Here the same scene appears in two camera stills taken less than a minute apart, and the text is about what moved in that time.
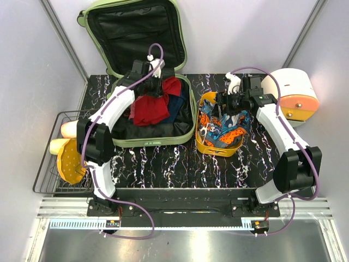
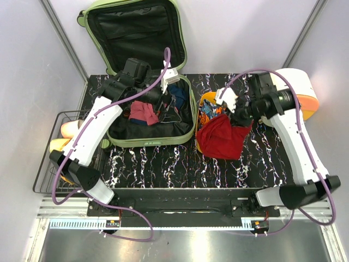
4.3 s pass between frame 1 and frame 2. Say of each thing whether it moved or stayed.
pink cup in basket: stayed
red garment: moved
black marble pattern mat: stayed
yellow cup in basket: stayed
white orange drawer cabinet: stayed
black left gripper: moved
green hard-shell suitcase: stayed
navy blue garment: moved
